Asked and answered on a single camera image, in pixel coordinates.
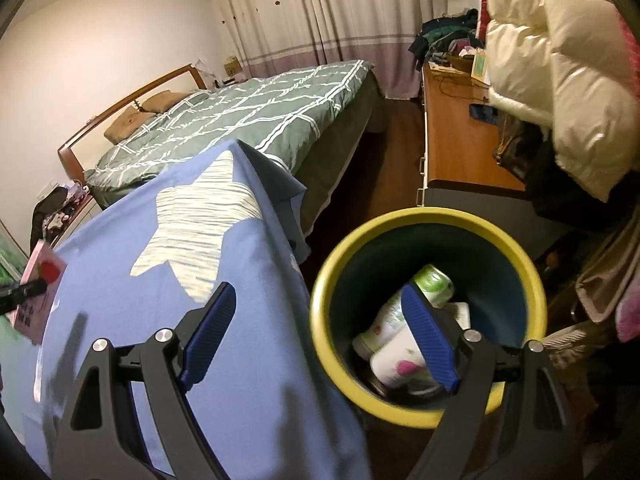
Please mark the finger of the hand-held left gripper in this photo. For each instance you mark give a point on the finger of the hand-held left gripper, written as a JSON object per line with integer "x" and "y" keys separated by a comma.
{"x": 25, "y": 292}

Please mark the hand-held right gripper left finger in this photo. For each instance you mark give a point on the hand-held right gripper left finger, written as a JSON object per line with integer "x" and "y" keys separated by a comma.
{"x": 210, "y": 335}

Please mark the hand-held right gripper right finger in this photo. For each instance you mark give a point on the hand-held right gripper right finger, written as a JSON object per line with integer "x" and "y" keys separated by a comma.
{"x": 430, "y": 340}

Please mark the pink carton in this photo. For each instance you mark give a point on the pink carton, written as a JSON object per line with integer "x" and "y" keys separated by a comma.
{"x": 37, "y": 260}

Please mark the white paper cup pink heart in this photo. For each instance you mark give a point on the white paper cup pink heart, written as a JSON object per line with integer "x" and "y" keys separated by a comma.
{"x": 400, "y": 367}

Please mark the white bottle green red label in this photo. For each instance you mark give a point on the white bottle green red label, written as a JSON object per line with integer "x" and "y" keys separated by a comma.
{"x": 390, "y": 320}

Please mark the yellow rimmed dark bin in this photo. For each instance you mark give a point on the yellow rimmed dark bin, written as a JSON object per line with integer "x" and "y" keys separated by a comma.
{"x": 490, "y": 280}

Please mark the sliding door wardrobe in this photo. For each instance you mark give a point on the sliding door wardrobe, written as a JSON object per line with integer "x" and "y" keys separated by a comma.
{"x": 10, "y": 260}

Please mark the blue star tablecloth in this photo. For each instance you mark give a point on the blue star tablecloth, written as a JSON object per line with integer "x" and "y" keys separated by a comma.
{"x": 280, "y": 360}

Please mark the white nightstand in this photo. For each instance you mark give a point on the white nightstand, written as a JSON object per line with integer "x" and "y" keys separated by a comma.
{"x": 82, "y": 215}

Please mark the wooden bed headboard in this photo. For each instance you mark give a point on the wooden bed headboard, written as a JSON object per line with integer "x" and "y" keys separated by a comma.
{"x": 67, "y": 152}

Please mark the beige bag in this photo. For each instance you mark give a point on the beige bag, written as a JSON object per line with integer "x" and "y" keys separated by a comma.
{"x": 600, "y": 290}

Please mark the wooden desk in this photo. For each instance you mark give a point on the wooden desk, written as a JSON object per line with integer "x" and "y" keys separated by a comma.
{"x": 460, "y": 150}

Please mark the brown pillow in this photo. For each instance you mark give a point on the brown pillow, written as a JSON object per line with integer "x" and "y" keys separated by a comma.
{"x": 127, "y": 127}
{"x": 162, "y": 102}

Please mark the dark green bed skirt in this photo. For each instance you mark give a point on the dark green bed skirt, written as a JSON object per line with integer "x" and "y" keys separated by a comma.
{"x": 340, "y": 160}

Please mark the pink floral bag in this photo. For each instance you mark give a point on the pink floral bag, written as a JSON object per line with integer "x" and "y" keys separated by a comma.
{"x": 630, "y": 317}

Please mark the brown patterned handbag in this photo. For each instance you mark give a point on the brown patterned handbag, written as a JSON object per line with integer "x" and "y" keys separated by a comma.
{"x": 515, "y": 147}

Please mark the small blue item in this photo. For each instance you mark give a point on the small blue item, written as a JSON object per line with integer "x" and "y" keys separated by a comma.
{"x": 482, "y": 112}

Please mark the bed with green quilt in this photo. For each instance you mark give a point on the bed with green quilt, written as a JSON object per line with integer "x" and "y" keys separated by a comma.
{"x": 260, "y": 105}

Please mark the small cardboard box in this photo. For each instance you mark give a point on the small cardboard box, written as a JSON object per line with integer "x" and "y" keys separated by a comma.
{"x": 231, "y": 66}

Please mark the green picture card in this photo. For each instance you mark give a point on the green picture card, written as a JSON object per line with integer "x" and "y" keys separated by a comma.
{"x": 481, "y": 66}

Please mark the cream puffer jacket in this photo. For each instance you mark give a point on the cream puffer jacket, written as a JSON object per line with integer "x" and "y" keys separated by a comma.
{"x": 575, "y": 85}

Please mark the pile of dark clothes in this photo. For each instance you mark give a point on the pile of dark clothes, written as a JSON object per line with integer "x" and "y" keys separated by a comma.
{"x": 440, "y": 35}

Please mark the pink white curtain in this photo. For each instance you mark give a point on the pink white curtain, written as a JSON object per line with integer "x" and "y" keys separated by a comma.
{"x": 325, "y": 10}

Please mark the red dotted puffer jacket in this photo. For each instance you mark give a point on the red dotted puffer jacket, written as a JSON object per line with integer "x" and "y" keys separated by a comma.
{"x": 630, "y": 35}

